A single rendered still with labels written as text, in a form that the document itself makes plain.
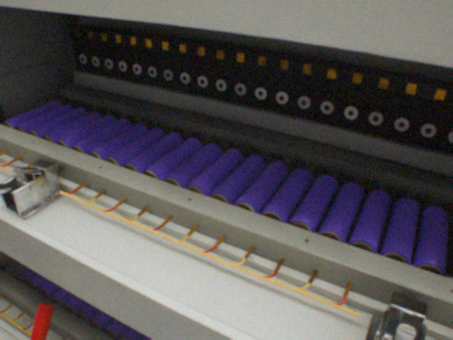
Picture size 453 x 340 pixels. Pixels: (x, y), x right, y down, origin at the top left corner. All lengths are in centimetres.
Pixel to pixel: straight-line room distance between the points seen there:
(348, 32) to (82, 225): 21
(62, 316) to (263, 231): 27
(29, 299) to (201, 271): 27
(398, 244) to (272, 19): 15
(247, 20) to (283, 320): 15
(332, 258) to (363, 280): 2
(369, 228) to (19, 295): 37
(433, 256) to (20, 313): 41
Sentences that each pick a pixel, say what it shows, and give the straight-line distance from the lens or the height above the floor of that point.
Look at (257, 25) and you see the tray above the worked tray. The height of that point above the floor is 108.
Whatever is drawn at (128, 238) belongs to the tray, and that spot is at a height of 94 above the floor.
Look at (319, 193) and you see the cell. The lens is 28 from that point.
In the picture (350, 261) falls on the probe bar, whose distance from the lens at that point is 22.
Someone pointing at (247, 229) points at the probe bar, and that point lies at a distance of 23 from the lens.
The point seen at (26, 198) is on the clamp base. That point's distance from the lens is 31.
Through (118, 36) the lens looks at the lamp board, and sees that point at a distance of 43.
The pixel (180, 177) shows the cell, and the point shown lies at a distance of 29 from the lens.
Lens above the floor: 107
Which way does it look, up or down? 17 degrees down
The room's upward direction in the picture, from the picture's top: 10 degrees clockwise
